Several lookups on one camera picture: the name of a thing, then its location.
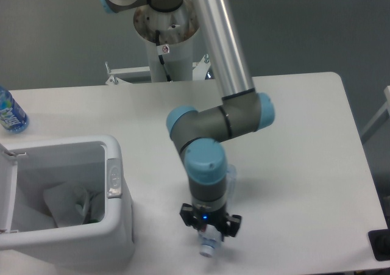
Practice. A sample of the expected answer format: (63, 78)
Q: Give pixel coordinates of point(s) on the white frame at right edge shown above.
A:
(378, 119)

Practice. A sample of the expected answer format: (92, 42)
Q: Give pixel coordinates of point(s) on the blue labelled water bottle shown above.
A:
(13, 118)

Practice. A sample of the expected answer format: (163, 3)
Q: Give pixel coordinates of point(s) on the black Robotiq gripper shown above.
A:
(213, 213)

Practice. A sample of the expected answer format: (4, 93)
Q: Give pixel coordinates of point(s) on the clear crushed plastic bottle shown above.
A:
(210, 241)

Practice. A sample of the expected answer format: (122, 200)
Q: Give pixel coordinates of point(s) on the white tissue paper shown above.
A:
(72, 204)

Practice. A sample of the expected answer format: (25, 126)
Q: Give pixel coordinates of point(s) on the white plastic trash can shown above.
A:
(27, 169)

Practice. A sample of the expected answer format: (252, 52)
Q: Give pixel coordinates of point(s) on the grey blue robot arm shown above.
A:
(198, 135)

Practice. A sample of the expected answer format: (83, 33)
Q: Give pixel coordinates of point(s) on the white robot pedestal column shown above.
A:
(168, 38)

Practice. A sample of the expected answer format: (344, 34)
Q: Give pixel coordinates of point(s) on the black device at table edge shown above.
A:
(379, 241)

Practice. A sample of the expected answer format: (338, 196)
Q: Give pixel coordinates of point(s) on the white pedestal base frame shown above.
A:
(202, 70)

